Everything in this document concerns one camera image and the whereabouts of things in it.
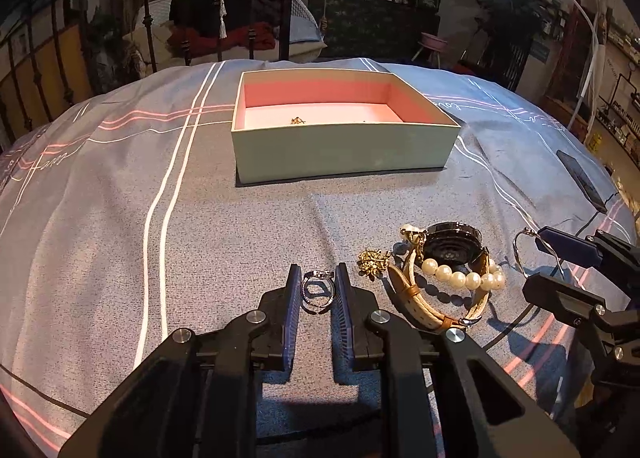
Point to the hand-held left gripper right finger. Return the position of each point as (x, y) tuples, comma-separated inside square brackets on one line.
[(344, 323)]

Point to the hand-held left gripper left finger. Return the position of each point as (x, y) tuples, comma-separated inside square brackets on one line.
[(293, 310)]

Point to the pink stool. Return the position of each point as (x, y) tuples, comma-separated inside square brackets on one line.
[(432, 40)]

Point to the dark green potted plant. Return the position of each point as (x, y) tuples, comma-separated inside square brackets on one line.
[(515, 8)]

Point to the small gold earring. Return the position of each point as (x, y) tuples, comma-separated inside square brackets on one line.
[(298, 121)]

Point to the red cloth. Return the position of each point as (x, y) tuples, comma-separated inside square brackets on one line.
[(260, 38)]

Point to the black smartphone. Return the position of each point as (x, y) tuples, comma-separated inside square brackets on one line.
[(580, 178)]

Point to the green box with pink inside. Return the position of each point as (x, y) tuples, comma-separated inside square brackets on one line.
[(340, 155)]

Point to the black clothes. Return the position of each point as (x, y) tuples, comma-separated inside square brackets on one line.
[(200, 8)]

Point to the thin silver bangle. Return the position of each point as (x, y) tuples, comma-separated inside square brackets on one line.
[(514, 248)]

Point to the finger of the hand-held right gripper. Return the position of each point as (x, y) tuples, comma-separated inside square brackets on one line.
[(557, 295), (567, 245)]

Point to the green patterned counter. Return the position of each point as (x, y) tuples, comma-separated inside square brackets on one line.
[(370, 23)]

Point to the gold brooch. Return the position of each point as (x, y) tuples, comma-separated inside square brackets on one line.
[(372, 263)]

